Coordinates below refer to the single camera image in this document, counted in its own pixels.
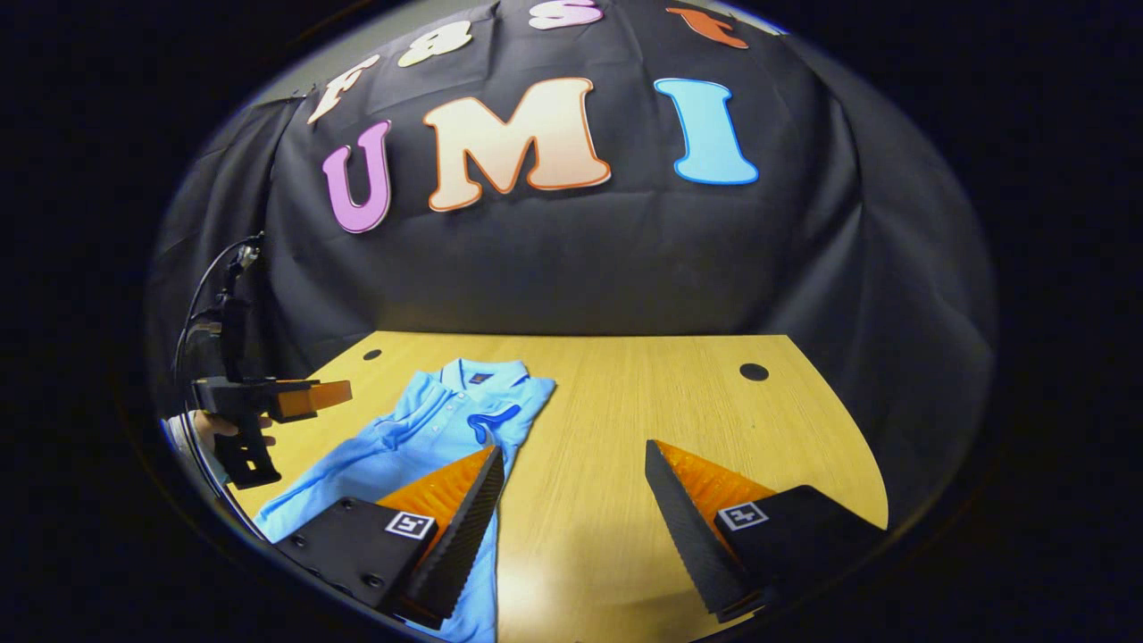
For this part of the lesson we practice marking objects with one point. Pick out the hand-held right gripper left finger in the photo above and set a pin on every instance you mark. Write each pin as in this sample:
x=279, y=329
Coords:
x=464, y=545

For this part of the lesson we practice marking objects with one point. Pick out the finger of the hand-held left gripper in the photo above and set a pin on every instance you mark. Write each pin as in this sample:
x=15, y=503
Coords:
x=312, y=400

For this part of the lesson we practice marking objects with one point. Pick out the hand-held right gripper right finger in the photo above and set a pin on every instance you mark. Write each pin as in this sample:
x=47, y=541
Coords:
x=688, y=536

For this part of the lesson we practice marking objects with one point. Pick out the light blue T-shirt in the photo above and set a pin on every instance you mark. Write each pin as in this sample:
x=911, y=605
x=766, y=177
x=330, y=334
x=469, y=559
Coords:
x=420, y=429

